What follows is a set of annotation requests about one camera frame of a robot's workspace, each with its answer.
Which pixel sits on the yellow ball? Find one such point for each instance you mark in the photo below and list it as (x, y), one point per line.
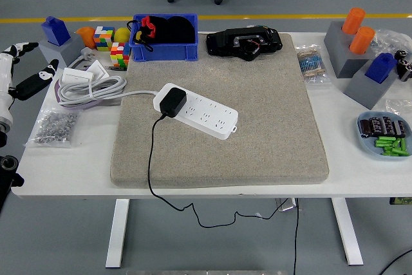
(122, 34)

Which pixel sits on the black plug adapter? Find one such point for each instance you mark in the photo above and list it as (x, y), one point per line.
(174, 101)

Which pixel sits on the black capacitor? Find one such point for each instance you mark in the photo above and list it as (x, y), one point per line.
(376, 126)
(387, 125)
(364, 128)
(399, 128)

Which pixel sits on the white square switch panel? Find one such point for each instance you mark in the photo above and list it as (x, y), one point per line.
(98, 70)

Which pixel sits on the grey two-hole holder block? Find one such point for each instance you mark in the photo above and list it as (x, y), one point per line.
(341, 59)

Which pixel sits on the black device housing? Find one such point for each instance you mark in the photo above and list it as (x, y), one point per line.
(225, 41)

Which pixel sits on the clear plastic bracket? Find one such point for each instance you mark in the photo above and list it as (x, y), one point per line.
(286, 204)

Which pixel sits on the large black silver-capped cylinder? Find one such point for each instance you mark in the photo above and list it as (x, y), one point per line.
(405, 69)
(402, 55)

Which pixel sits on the white table leg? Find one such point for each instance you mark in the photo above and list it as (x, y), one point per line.
(117, 233)
(347, 233)

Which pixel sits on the orange cylinder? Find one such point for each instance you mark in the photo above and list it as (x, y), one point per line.
(362, 40)
(353, 20)

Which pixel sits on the green cylinder cell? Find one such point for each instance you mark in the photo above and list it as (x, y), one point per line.
(396, 153)
(383, 143)
(386, 138)
(398, 143)
(390, 149)
(404, 145)

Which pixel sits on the red and black clip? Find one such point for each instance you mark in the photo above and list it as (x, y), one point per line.
(148, 24)

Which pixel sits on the green and black box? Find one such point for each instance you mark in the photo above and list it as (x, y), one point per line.
(400, 201)

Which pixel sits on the white power strip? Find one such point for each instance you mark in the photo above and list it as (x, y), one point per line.
(209, 117)

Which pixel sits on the black cloth pouch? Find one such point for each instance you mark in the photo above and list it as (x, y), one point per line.
(177, 30)

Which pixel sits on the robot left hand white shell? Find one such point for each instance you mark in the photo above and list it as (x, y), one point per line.
(6, 75)

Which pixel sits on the orange cone piece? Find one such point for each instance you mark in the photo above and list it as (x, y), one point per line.
(86, 36)

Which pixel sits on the bag of resistors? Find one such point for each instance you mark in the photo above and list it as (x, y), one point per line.
(312, 65)

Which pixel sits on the white rectangular box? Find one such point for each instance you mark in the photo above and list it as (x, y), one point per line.
(77, 77)

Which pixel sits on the pale blue plate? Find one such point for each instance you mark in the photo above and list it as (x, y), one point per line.
(367, 147)

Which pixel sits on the grey-brown mat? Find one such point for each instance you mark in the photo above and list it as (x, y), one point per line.
(257, 127)

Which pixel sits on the scrambled Rubik's cube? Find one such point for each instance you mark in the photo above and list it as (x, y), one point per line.
(104, 40)
(119, 56)

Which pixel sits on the blue plastic bin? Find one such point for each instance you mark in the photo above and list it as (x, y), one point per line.
(161, 53)

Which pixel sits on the bag of metal nuts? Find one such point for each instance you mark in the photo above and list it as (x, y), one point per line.
(54, 127)

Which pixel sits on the white wall plug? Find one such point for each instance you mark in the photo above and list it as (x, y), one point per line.
(88, 54)

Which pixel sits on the clear plastic bag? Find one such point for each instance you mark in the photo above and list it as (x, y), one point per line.
(386, 38)
(399, 106)

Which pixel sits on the blue house-shaped block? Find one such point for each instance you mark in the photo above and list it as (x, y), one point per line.
(55, 30)
(381, 69)

